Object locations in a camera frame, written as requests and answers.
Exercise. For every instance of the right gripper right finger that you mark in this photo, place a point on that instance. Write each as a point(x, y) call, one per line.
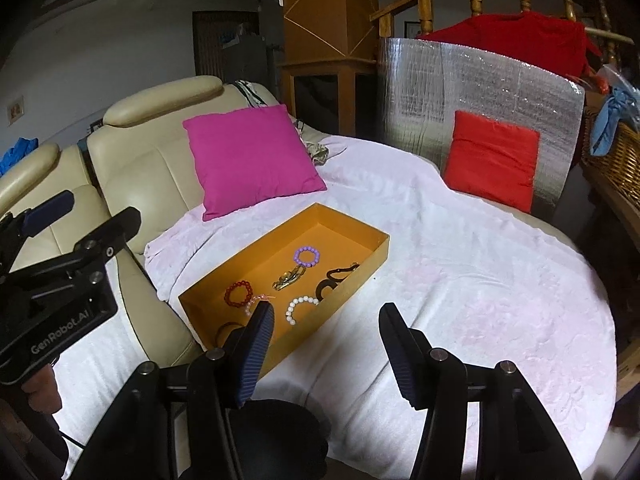
point(518, 439)

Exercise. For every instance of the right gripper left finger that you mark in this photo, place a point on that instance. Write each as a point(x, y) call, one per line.
point(135, 439)

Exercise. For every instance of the metal wristwatch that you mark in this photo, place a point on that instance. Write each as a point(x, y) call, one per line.
point(289, 278)

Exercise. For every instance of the person's left hand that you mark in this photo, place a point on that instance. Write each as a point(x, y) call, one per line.
point(42, 391)

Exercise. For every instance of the pale pink bedspread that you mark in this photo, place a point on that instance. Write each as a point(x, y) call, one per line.
point(472, 276)

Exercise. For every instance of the orange cardboard box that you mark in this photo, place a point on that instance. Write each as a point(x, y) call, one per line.
point(307, 268)

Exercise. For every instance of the cream leather armchair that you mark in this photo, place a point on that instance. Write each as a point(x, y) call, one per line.
point(139, 157)

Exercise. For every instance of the magenta pillow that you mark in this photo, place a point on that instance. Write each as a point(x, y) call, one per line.
point(247, 156)

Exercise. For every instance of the red pillow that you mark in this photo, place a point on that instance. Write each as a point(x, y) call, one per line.
point(493, 160)

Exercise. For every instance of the wicker basket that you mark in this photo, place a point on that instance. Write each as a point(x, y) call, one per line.
point(621, 165)

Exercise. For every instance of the blue cloth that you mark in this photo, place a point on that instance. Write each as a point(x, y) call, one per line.
point(621, 105)

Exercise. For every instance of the wooden cabinet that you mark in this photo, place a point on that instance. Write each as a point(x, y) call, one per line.
point(328, 38)

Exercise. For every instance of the silver foil insulation sheet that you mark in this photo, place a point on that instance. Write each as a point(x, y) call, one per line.
point(422, 83)

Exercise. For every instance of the large red cushion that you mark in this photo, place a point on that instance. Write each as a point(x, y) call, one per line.
point(555, 44)

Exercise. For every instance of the wooden bed rail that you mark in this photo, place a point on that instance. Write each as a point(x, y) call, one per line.
point(409, 18)

